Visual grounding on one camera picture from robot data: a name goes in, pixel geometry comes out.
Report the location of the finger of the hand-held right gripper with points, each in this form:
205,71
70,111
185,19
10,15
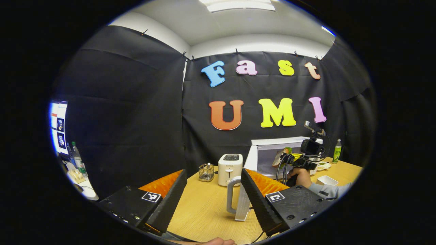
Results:
296,156

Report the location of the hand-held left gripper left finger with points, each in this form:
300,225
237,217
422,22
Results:
167,207

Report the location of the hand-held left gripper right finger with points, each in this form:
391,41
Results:
260,207

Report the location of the toast sandwich with lettuce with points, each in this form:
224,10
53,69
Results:
280,157

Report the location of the white microwave oven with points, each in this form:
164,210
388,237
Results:
282,141

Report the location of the white divided snack dish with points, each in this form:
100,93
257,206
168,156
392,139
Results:
323,166

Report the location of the green drink bottle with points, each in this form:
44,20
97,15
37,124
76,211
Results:
337,153

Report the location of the white rectangular tray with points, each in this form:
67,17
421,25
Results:
327,180

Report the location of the white toaster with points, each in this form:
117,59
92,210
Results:
230,170

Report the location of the white side desk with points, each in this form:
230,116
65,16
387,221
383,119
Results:
88,191

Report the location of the black backdrop cloth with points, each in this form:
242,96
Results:
136,119

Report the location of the clear water bottle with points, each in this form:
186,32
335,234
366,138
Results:
79,161

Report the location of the computer monitor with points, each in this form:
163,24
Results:
58,126

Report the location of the long ceiling light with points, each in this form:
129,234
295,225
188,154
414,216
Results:
238,5

